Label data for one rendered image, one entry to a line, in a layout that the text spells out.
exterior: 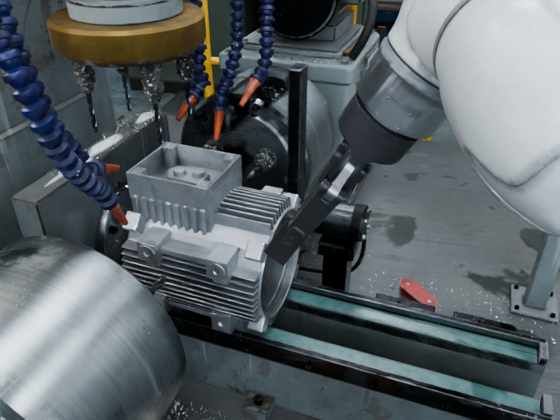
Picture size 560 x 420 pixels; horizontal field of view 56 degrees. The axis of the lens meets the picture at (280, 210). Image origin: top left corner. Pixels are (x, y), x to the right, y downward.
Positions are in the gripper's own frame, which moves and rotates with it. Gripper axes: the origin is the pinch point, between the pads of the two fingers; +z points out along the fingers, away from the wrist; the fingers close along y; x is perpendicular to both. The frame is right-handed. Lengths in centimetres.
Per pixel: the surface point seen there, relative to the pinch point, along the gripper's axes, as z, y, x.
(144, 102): 201, -271, -128
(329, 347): 13.4, -2.0, 14.1
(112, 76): 231, -315, -181
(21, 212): 13.6, 9.1, -28.2
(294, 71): -9.5, -17.9, -12.1
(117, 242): 21.7, -2.2, -19.4
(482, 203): 14, -70, 37
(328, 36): 0, -61, -15
